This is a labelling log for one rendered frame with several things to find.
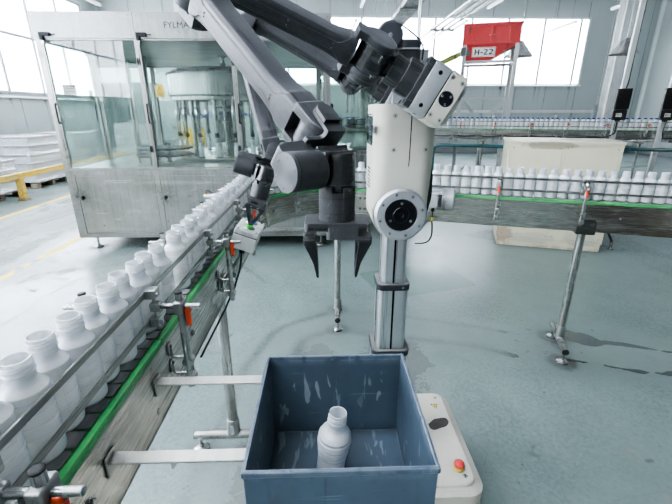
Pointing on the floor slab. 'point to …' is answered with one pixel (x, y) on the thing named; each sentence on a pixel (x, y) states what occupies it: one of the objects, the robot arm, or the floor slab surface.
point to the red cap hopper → (484, 36)
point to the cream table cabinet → (562, 157)
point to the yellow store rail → (26, 177)
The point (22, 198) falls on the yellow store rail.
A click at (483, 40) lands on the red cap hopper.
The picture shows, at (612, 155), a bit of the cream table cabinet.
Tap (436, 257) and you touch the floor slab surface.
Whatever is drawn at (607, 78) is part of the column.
